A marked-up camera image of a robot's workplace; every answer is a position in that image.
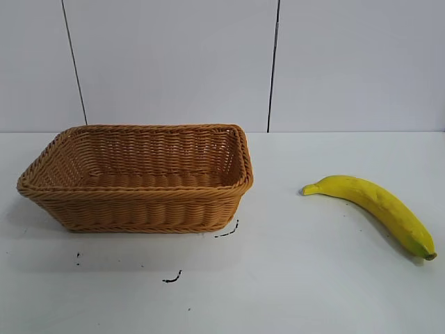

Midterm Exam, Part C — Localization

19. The yellow banana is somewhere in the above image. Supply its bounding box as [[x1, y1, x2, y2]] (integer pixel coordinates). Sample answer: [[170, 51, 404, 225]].
[[300, 175, 438, 261]]

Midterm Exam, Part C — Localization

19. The brown woven wicker basket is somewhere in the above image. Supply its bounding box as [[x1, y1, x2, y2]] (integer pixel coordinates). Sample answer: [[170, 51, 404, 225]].
[[16, 122, 254, 233]]

